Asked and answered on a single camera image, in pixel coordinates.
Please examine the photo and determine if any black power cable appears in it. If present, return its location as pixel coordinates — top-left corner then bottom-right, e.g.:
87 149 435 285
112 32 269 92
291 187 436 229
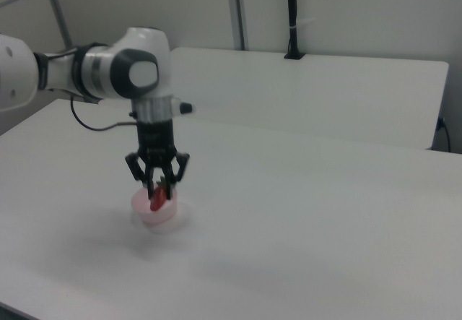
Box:
437 116 453 153

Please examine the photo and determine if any grey partition frame post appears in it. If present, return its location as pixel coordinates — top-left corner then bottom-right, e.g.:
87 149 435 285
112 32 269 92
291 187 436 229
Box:
226 0 250 51
40 0 76 49

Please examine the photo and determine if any red strawberry with green stem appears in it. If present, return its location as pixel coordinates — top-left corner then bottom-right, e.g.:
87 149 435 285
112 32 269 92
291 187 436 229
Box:
149 176 171 213

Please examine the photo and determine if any white side table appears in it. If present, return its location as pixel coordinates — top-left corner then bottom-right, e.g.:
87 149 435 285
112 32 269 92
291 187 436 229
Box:
168 46 450 151

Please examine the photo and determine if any pink plastic bowl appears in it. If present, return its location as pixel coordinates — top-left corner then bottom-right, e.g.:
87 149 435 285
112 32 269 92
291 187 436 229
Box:
130 186 190 235

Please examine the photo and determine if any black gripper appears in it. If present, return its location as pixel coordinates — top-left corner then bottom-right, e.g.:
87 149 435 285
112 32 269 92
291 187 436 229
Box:
124 118 191 201

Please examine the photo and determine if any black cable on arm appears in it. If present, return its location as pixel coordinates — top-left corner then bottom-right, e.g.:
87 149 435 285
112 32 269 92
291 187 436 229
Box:
69 95 140 132

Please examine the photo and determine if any black pole with clamp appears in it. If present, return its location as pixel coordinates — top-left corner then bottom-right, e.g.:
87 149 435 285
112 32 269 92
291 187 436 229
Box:
283 0 308 61

